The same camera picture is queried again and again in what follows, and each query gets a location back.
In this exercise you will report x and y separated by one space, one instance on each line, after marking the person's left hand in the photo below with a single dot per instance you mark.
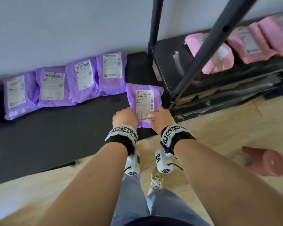
125 117

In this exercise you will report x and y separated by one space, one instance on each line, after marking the person's right forearm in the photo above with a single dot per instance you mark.
226 185

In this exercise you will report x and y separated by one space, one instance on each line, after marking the person's left forearm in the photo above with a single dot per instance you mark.
85 190

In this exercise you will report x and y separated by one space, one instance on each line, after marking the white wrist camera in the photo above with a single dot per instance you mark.
132 164

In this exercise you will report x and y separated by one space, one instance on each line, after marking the person's dark shirt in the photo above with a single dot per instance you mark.
155 222

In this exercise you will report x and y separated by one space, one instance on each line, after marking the person's right hand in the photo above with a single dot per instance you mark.
162 120

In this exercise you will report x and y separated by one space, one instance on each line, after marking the person's yellow-green shoe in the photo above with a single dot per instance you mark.
155 182

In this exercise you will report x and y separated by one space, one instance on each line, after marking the black low table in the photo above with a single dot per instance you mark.
61 138

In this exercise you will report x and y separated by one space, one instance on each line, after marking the black marker wristband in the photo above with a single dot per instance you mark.
179 138
119 141

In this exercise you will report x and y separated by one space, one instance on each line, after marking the dark metal shelf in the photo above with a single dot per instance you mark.
201 54

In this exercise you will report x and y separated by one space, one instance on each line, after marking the white marker cube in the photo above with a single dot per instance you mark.
161 162

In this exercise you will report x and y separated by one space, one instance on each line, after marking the person's blue jeans leg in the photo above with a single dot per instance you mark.
129 200
169 204

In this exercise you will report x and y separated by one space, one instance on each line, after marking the pink plastic stool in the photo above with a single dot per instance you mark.
268 162

